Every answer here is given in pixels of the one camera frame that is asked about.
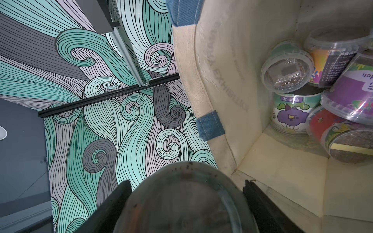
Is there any beige canvas tote bag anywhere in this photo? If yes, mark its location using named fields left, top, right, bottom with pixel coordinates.
left=166, top=1, right=373, bottom=233

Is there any purple white label jar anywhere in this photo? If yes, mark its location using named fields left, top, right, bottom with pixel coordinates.
left=321, top=50, right=373, bottom=126

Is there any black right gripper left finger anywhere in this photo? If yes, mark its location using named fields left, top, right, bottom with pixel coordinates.
left=75, top=180, right=132, bottom=233

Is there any clear lid green jar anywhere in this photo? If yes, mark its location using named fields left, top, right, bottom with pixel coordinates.
left=260, top=40, right=315, bottom=93

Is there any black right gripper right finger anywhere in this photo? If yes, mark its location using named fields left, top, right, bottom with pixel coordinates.
left=243, top=180, right=303, bottom=233

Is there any aluminium wall rail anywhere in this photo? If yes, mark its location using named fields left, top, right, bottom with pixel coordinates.
left=108, top=0, right=149, bottom=87

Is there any clear teal rim jar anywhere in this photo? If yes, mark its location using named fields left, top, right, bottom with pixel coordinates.
left=114, top=161, right=258, bottom=233

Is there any purple eggplant label jar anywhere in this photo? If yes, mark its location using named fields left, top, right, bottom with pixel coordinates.
left=271, top=84, right=324, bottom=136

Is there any purple label seed jar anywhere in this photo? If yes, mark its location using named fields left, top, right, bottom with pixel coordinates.
left=321, top=121, right=373, bottom=165

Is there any red carrot label jar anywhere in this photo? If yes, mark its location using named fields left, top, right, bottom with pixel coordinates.
left=306, top=105, right=346, bottom=144

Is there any black perforated wall shelf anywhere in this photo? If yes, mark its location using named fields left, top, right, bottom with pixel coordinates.
left=76, top=0, right=120, bottom=34

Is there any black ceiling spotlight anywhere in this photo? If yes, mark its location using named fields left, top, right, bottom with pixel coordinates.
left=0, top=126, right=8, bottom=140

